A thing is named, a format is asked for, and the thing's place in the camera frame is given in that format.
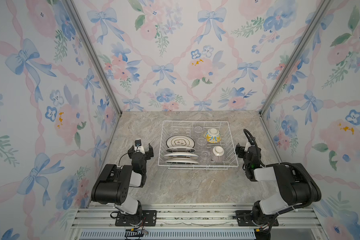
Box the white plate front of rack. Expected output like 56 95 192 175
165 159 199 165

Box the aluminium corner post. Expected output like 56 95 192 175
259 0 332 117
62 0 122 117

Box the yellow patterned ceramic bowl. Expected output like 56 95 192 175
205 128 221 144

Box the clear glass tumbler back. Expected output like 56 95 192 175
193 126 204 135

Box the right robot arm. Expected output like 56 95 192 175
234 144 322 227

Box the white plate with green rim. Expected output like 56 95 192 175
166 135 195 148

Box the left aluminium corner post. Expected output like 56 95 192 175
62 0 122 117

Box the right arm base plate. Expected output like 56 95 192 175
233 210 273 227

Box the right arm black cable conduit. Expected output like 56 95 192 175
242 128 322 208

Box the green and red rimmed plate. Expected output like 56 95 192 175
163 152 199 160

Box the watermelon pattern plate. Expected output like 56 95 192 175
166 146 196 153

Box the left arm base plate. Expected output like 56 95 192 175
113 210 157 227

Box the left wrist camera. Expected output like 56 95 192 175
134 139 145 154

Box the white wire dish rack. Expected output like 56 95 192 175
158 121 239 170

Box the clear glass tumbler front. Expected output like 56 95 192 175
199 151 211 161

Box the right aluminium corner post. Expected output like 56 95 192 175
259 0 332 117

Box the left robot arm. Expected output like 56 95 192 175
91 140 154 226

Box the grey striped ceramic bowl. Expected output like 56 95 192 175
212 146 225 163

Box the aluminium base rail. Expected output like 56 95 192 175
66 202 328 240

